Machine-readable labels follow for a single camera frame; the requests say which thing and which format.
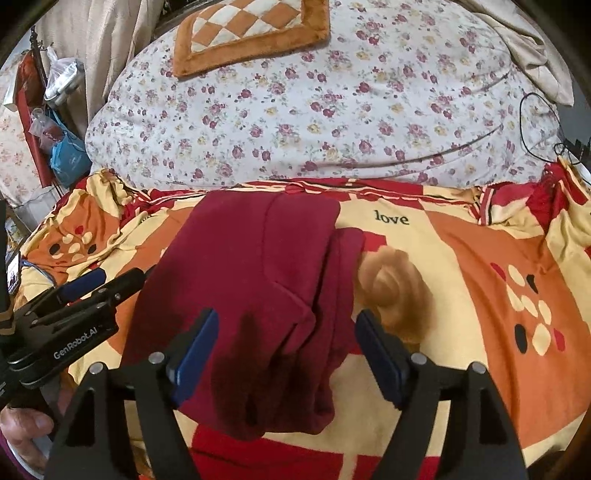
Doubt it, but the black cable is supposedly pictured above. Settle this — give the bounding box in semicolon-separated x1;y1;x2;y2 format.
518;91;591;186

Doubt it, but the blue plastic bag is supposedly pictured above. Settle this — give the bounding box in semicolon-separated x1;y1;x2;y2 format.
49;110;91;188

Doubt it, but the brown checkered cushion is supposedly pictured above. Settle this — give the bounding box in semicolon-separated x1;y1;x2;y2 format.
172;0;331;78

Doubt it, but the orange cream red fleece blanket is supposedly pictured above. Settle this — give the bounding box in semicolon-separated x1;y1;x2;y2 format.
16;162;590;479

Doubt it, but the white floral quilt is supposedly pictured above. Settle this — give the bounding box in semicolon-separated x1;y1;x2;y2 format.
85;1;562;189

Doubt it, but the dark red garment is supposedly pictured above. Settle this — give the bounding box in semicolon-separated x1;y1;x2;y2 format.
122;190;363;440

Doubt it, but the clear plastic bag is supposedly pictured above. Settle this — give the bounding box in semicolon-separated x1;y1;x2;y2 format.
44;46;85;109

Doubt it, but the person's left hand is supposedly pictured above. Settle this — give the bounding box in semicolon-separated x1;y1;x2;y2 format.
1;407;54;475

